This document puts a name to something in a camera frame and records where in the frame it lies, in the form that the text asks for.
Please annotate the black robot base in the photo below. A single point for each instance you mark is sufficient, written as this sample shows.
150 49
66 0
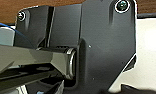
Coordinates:
104 40

